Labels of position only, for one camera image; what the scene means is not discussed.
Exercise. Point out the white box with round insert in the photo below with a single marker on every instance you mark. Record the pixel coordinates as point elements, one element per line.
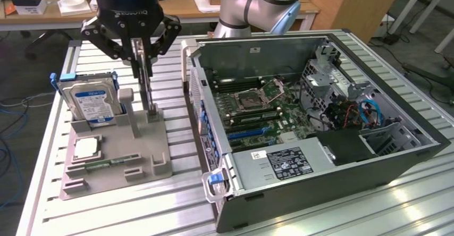
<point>74,6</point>

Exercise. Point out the white box with black lid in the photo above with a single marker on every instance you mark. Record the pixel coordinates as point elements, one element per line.
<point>28,6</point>

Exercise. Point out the white paper sheets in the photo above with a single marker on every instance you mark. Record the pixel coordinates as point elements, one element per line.
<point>206,4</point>

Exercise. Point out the grey power supply unit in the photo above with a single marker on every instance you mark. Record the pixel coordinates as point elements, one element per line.
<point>248,172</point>

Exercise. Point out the graphics card with metal bracket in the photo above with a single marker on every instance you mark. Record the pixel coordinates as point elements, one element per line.
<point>148,97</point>

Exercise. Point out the blue case latch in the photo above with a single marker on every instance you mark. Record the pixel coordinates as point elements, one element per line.
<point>214,179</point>

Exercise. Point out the grey parts rack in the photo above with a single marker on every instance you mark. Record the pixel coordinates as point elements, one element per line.
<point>116,151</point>

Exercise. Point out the blue disk caddy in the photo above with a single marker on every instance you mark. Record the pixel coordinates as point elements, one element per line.
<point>67,77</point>

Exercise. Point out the black power adapter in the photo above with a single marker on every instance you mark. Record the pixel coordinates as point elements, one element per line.
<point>391,39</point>

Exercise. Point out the CPU socket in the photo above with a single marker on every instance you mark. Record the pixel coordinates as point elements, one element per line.
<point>250,100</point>

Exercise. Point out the silver CPU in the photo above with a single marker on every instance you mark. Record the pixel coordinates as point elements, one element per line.
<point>84,149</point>

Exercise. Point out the black RAM stick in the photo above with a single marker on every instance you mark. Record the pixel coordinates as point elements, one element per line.
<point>255,117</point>

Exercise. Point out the black chair base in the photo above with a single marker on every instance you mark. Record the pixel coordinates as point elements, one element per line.
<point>32,51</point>

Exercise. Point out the white table frame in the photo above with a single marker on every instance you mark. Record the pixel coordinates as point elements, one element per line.
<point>426,6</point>

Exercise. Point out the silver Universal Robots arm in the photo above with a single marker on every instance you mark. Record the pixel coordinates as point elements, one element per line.
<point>255,7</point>

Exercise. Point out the wooden cabinet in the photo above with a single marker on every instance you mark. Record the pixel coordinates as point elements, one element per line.
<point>354,7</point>

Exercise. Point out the small orange box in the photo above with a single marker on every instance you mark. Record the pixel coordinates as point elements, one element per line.
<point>11,10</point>

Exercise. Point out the green RAM stick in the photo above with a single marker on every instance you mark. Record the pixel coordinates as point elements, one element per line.
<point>106,163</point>

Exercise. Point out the black open PC case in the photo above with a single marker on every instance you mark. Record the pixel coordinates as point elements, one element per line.
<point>319,193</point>

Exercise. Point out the metal socket cover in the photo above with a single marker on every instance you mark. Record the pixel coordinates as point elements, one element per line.
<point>273,89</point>

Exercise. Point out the blue expansion slot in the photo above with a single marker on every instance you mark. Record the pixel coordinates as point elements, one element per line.
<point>248,134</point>

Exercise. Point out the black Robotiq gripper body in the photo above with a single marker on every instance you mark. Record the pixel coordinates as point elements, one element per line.
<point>127,4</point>

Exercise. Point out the tall metal disk bay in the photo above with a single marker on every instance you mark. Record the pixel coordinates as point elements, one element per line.
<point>319,84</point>

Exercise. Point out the hard disk with blue label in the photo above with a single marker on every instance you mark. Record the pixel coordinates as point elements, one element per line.
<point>90,105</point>

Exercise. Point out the green motherboard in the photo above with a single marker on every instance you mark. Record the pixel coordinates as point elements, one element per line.
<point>283,119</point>

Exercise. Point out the wooden desk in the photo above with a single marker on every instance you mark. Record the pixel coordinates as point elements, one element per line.
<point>46,19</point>

